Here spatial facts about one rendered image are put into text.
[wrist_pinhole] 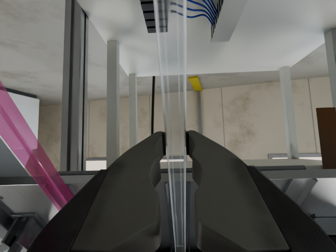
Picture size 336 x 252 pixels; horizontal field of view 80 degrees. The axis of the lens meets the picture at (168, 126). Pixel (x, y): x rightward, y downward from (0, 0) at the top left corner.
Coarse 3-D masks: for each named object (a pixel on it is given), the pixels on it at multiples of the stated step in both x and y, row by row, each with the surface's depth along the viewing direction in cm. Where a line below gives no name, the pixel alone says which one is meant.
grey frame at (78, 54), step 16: (64, 16) 47; (80, 16) 47; (64, 32) 46; (80, 32) 46; (64, 48) 46; (80, 48) 46; (64, 64) 45; (80, 64) 45; (64, 80) 45; (80, 80) 45; (64, 96) 44; (80, 96) 45; (64, 112) 44; (80, 112) 45; (64, 128) 44; (80, 128) 44; (64, 144) 43; (80, 144) 44; (64, 160) 43; (80, 160) 44
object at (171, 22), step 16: (160, 0) 8; (176, 0) 8; (160, 16) 9; (176, 16) 9; (160, 32) 9; (176, 32) 9; (160, 48) 10; (176, 48) 10; (160, 64) 10; (176, 64) 10; (160, 80) 11; (176, 80) 11; (176, 96) 11; (176, 112) 12; (176, 128) 13; (176, 144) 14; (176, 160) 15; (176, 176) 16; (176, 192) 17; (176, 208) 19; (176, 224) 21; (176, 240) 24
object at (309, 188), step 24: (264, 168) 24; (288, 168) 24; (0, 192) 20; (24, 192) 20; (72, 192) 19; (168, 192) 19; (192, 192) 19; (288, 192) 19; (312, 192) 19; (48, 216) 23; (168, 216) 22; (192, 216) 22; (312, 216) 22; (168, 240) 26; (192, 240) 26
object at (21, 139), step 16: (0, 96) 12; (0, 112) 12; (16, 112) 13; (0, 128) 13; (16, 128) 13; (16, 144) 14; (32, 144) 15; (32, 160) 15; (48, 160) 16; (32, 176) 16; (48, 176) 16; (48, 192) 18; (64, 192) 18
